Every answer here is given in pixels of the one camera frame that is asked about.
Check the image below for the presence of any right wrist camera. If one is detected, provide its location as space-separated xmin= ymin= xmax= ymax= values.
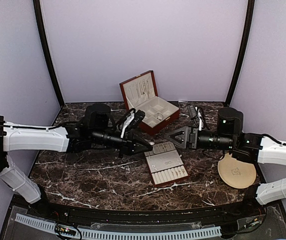
xmin=186 ymin=104 xmax=210 ymax=131

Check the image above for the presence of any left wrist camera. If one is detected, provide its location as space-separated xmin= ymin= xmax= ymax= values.
xmin=116 ymin=108 xmax=146 ymax=138

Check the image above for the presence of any beige round plate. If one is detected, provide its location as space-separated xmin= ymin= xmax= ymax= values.
xmin=217 ymin=153 xmax=257 ymax=189

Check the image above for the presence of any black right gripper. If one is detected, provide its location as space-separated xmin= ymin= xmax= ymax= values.
xmin=164 ymin=125 xmax=235 ymax=151

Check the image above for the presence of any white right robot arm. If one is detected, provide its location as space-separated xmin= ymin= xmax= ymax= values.
xmin=165 ymin=104 xmax=286 ymax=217

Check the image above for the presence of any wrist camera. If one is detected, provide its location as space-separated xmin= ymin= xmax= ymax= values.
xmin=186 ymin=104 xmax=210 ymax=131
xmin=116 ymin=108 xmax=146 ymax=138

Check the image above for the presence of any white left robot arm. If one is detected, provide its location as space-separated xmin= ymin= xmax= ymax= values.
xmin=0 ymin=103 xmax=153 ymax=218

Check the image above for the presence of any red jewelry tray insert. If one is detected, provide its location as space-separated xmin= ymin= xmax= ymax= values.
xmin=144 ymin=141 xmax=189 ymax=187

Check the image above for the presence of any white slotted cable duct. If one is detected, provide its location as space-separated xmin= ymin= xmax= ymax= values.
xmin=14 ymin=213 xmax=222 ymax=240

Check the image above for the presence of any left black frame post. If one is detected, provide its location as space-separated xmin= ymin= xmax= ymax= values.
xmin=32 ymin=0 xmax=65 ymax=108

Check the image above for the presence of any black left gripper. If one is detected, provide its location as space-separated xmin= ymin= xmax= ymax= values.
xmin=91 ymin=129 xmax=154 ymax=159

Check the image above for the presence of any red wooden jewelry box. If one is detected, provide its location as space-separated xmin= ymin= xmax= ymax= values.
xmin=119 ymin=70 xmax=180 ymax=136

